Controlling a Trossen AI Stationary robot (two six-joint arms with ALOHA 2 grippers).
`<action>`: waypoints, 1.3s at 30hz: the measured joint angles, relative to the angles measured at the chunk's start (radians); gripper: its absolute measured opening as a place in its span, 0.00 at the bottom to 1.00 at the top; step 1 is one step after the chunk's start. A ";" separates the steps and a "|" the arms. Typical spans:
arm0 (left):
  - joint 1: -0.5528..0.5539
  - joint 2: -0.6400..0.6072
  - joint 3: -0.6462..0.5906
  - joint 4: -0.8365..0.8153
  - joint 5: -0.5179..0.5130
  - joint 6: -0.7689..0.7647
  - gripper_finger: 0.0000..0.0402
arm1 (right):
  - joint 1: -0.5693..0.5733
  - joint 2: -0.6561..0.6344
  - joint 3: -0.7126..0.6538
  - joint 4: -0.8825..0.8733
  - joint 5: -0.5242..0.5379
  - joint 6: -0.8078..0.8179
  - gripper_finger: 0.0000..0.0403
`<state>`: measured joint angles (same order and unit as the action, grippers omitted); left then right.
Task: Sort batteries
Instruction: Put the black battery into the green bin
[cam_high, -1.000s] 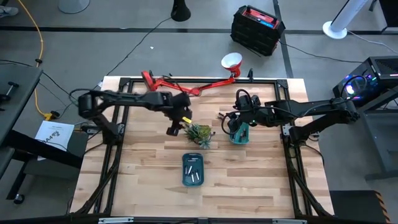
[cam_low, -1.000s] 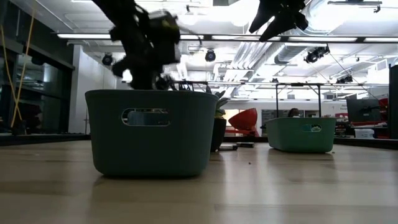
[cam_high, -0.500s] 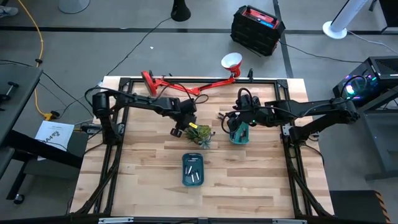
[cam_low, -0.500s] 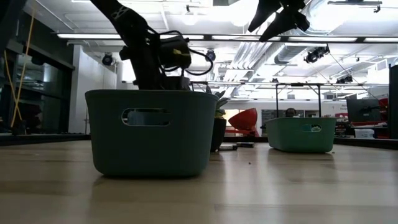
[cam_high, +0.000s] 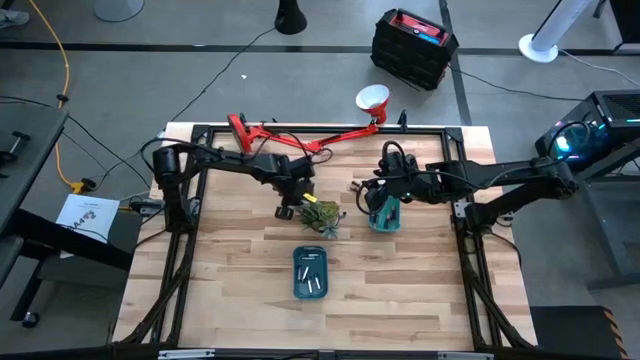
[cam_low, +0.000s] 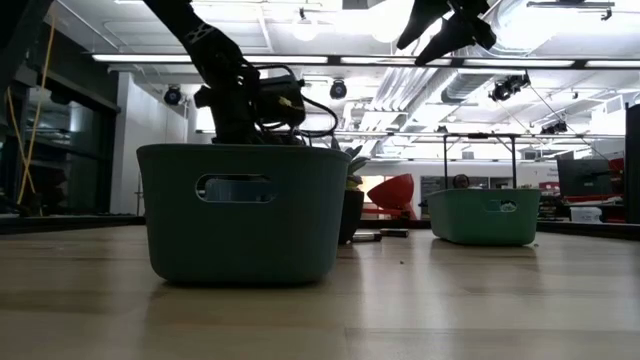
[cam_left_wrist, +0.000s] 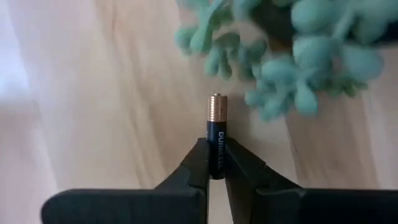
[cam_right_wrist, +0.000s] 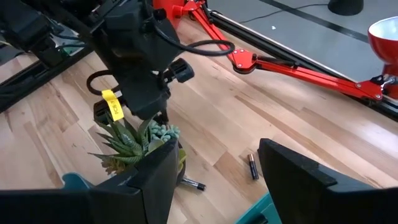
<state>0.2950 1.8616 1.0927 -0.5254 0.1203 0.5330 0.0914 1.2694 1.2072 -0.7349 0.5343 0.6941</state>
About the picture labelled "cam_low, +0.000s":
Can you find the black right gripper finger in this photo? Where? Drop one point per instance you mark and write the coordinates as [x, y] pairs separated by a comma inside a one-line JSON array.
[[425, 22], [450, 42]]

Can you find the teal plastic bin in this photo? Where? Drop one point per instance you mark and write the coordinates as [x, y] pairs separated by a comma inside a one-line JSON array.
[[470, 220], [240, 240]]

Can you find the potted succulent plant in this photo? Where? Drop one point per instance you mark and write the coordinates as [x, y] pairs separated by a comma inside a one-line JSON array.
[[352, 215]]

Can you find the silver battery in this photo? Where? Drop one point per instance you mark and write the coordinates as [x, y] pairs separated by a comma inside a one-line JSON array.
[[366, 237]]

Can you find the dark battery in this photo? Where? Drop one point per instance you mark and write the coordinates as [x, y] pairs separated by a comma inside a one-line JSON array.
[[394, 232]]

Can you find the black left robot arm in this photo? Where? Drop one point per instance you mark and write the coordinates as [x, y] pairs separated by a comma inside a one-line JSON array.
[[210, 45]]

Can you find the white round ceiling lamp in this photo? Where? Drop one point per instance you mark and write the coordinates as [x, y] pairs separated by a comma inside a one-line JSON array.
[[305, 29]]

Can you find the person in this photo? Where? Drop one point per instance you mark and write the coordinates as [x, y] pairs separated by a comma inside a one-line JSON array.
[[461, 181]]

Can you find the black monitor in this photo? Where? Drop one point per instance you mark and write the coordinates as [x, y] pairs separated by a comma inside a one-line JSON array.
[[585, 177]]

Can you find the white box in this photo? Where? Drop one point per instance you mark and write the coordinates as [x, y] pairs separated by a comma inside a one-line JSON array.
[[586, 214]]

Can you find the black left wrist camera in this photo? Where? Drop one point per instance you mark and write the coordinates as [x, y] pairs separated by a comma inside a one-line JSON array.
[[280, 102]]

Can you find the black overhead camera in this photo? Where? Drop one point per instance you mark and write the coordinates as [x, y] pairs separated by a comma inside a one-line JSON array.
[[552, 128], [505, 89]]

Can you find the black background table frame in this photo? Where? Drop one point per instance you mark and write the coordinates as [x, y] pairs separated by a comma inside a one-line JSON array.
[[480, 135]]

